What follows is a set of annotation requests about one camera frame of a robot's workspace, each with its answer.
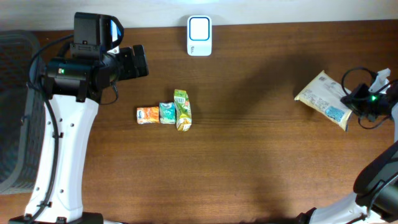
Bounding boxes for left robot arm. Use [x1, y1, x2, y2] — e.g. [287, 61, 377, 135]
[11, 12, 149, 223]

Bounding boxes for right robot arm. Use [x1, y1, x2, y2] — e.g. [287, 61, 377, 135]
[295, 80, 397, 224]

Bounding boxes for dark grey plastic basket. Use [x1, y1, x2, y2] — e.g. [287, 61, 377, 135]
[1, 30, 43, 195]

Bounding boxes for yellow snack bag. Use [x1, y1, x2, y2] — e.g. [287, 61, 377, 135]
[294, 70, 353, 131]

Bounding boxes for orange tissue pack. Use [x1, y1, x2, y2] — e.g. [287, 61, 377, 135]
[136, 106, 160, 124]

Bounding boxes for teal tissue pack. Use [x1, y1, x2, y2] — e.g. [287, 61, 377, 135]
[159, 102, 176, 124]

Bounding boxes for green tea drink carton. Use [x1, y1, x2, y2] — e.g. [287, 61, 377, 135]
[174, 89, 192, 132]

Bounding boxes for white barcode scanner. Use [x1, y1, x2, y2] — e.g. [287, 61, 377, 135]
[187, 15, 213, 57]

